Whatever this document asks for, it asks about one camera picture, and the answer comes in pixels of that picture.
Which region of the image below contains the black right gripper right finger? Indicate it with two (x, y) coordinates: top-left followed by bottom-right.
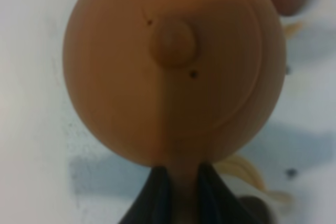
(196, 162), (263, 224)

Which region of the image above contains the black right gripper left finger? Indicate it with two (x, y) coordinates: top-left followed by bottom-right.
(119, 166), (172, 224)

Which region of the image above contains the orange coaster middle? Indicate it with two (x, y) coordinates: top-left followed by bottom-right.
(217, 20), (304, 204)

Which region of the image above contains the brown clay teapot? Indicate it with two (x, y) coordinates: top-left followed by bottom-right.
(63, 0), (286, 223)

